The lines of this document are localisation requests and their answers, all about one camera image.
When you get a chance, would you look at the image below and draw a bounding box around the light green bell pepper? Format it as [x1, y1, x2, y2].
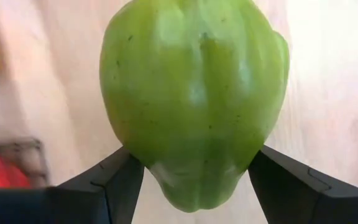
[99, 0, 291, 214]

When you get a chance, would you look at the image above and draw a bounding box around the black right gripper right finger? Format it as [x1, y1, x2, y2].
[247, 145, 358, 224]

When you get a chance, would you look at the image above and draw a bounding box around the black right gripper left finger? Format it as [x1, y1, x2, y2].
[0, 146, 145, 224]

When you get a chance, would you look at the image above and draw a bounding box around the black wire basket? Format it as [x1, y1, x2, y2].
[0, 138, 51, 189]

